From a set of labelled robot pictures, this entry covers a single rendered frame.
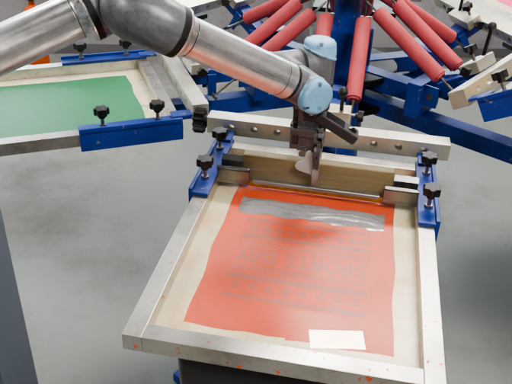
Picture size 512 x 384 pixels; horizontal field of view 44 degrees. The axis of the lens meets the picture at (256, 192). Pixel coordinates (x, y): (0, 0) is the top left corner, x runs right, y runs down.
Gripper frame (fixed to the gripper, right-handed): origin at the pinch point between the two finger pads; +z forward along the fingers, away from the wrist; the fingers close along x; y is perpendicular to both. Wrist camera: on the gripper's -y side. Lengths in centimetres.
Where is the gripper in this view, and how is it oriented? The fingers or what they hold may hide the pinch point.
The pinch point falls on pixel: (316, 174)
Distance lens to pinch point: 163.0
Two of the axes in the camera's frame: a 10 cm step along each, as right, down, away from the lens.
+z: -0.4, 8.4, 5.4
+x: -1.9, 5.2, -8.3
